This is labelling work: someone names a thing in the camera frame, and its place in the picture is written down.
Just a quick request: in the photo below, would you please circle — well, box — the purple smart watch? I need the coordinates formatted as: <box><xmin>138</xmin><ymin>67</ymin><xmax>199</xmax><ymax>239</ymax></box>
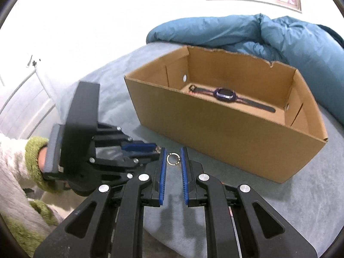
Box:
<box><xmin>188</xmin><ymin>84</ymin><xmax>277</xmax><ymax>113</ymax></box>

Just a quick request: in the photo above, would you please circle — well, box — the brown cardboard box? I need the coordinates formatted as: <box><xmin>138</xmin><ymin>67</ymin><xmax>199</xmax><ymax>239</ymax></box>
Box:
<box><xmin>124</xmin><ymin>46</ymin><xmax>329</xmax><ymax>184</ymax></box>

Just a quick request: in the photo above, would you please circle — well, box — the white door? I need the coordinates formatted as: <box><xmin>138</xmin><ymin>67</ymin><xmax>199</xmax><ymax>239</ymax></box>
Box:
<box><xmin>0</xmin><ymin>55</ymin><xmax>58</xmax><ymax>140</ymax></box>

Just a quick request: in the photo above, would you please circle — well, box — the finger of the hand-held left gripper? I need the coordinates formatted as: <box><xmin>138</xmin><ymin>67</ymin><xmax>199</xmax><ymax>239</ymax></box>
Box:
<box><xmin>126</xmin><ymin>153</ymin><xmax>161</xmax><ymax>167</ymax></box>
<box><xmin>121</xmin><ymin>141</ymin><xmax>162</xmax><ymax>154</ymax></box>

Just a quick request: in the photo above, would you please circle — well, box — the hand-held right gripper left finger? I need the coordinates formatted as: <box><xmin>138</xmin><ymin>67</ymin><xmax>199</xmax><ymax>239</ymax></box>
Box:
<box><xmin>34</xmin><ymin>147</ymin><xmax>167</xmax><ymax>258</ymax></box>

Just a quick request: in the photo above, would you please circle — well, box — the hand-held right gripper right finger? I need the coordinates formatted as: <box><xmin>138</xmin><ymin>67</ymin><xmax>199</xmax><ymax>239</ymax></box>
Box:
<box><xmin>181</xmin><ymin>147</ymin><xmax>318</xmax><ymax>258</ymax></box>

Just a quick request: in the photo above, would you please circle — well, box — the grey bed sheet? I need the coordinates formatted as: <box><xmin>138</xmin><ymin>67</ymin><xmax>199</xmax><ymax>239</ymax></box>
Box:
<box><xmin>54</xmin><ymin>43</ymin><xmax>344</xmax><ymax>258</ymax></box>

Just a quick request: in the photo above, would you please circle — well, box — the blue duvet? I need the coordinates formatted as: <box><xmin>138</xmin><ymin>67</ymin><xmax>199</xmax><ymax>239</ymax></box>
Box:
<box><xmin>146</xmin><ymin>13</ymin><xmax>344</xmax><ymax>125</ymax></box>

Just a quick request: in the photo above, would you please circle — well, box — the person's left forearm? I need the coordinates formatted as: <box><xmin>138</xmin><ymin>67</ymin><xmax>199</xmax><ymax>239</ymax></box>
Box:
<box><xmin>0</xmin><ymin>133</ymin><xmax>66</xmax><ymax>194</ymax></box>

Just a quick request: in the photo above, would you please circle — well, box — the fleece robe with green trim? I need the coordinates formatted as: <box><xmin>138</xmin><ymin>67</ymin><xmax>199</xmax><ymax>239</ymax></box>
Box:
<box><xmin>0</xmin><ymin>191</ymin><xmax>61</xmax><ymax>258</ymax></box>

